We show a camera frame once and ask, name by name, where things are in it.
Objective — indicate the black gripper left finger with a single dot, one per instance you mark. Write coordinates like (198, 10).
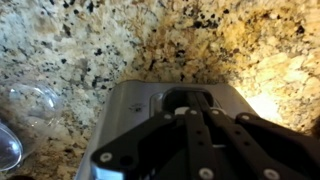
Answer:
(150, 146)

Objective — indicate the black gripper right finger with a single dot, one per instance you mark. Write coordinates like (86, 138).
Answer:
(266, 150)

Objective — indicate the stainless steel two-slot toaster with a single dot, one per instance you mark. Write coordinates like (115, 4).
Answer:
(133, 106)

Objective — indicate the clear stemless drinking glass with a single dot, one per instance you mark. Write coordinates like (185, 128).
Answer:
(26, 120)

